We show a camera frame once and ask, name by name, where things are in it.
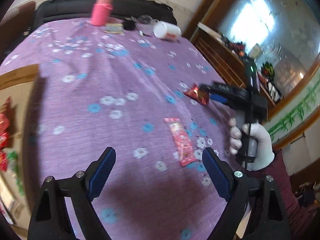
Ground shiny red chips bag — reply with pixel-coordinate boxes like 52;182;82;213
183;83;209;105

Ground pink strawberry snack packet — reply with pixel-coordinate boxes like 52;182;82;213
164;118;197;167

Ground green clear candy packet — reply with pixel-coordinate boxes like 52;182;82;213
6;148;25;197

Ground dark red sleeved forearm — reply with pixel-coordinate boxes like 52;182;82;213
248;151;319;239

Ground white plastic jar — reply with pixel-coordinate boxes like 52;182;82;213
153;21;182;41

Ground purple floral tablecloth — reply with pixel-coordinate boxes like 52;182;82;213
1;18;236;239

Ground wooden cabinet with mirror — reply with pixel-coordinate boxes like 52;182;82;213
184;0;319;148

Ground small red candy packet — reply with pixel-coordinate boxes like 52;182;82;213
0;151;8;172

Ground clear glass cup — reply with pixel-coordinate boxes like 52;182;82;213
137;15;158;28

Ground small black pouch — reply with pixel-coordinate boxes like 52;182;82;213
122;20;136;31

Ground red snack bar packet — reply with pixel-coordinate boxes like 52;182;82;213
0;97;13;150

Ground small booklet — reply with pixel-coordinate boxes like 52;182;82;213
104;23;124;34

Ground shallow cardboard tray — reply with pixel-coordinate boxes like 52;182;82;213
1;64;39;238

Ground pink sleeved thermos bottle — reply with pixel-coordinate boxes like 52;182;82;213
91;0;113;27

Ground brown fabric armchair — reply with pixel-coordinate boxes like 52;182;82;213
1;1;36;62

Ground black leather sofa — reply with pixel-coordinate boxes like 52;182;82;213
31;0;177;31

